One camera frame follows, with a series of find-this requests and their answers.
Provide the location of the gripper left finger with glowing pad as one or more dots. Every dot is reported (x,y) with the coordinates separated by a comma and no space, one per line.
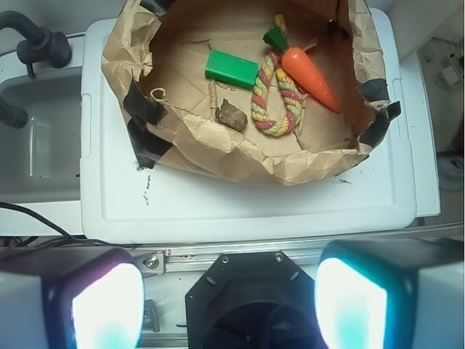
(70,297)

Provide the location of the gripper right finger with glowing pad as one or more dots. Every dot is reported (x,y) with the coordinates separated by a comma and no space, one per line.
(391,293)

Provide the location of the brown rock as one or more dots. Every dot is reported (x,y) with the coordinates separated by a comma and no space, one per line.
(231,116)

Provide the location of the white plastic cooler lid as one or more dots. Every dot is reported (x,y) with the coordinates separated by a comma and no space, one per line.
(124,204)

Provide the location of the white sink basin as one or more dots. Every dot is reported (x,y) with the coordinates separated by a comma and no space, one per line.
(41,161)

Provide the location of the orange plastic carrot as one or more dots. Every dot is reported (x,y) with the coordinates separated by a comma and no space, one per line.
(301,68)

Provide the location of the brown paper bag liner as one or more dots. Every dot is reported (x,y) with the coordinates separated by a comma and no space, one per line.
(155,59)

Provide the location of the green rectangular block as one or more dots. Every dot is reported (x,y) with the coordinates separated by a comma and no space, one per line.
(232,70)

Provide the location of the aluminium frame rail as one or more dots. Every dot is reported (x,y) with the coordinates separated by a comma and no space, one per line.
(183,258)

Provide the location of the multicolour rope toy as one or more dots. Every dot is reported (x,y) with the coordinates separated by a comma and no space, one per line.
(276,103)

